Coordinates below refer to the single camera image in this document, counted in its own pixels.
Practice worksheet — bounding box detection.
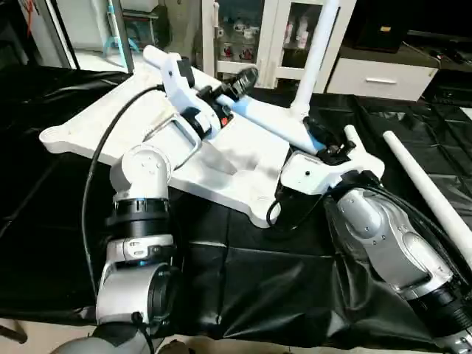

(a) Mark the white plastic table top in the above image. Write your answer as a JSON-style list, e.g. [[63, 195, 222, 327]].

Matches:
[[38, 69, 312, 229]]

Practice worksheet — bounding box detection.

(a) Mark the white glass door cabinet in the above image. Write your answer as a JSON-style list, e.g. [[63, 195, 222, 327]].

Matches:
[[201, 0, 356, 91]]

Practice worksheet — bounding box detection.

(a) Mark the white drawer unit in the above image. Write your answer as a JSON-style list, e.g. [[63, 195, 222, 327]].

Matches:
[[325, 57, 437, 103]]

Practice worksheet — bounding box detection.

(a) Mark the black work mat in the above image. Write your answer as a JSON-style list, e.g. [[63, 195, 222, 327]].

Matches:
[[0, 63, 472, 350]]

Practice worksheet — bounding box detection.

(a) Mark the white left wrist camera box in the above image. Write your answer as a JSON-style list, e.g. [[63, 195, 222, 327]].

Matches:
[[160, 52, 197, 113]]

